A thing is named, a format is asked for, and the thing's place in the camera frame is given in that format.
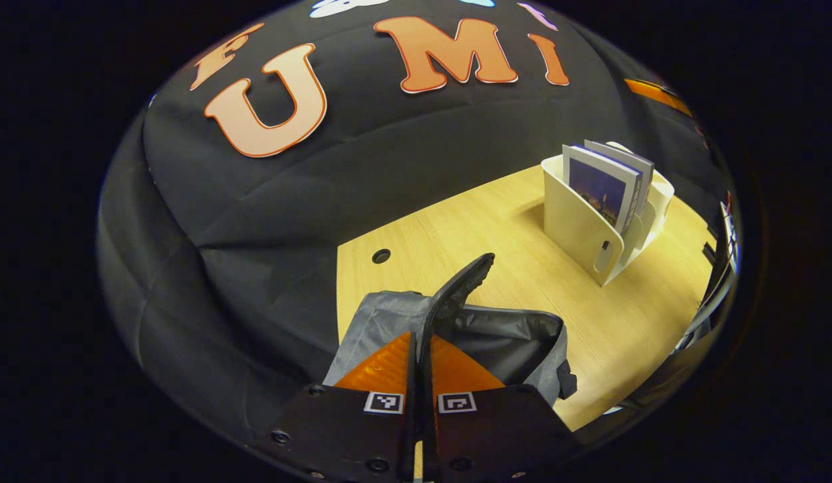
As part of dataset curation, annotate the blue cover book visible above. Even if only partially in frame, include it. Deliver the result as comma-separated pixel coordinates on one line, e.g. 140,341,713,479
562,144,643,235
584,139,656,217

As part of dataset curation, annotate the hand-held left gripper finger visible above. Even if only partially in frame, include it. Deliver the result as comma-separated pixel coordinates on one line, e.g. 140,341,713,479
255,255,492,482
424,258,584,482

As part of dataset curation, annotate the black backdrop cloth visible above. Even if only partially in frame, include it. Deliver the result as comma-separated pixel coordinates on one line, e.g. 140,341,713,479
97,0,725,443

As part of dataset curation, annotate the grey schoolbag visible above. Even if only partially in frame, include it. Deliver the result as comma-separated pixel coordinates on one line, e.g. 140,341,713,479
322,290,578,430

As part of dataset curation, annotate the white control console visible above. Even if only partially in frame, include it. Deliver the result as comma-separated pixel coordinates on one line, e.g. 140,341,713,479
698,191,740,323

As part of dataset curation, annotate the white bookshelf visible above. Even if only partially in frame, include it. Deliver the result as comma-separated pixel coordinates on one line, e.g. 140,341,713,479
541,141,676,288

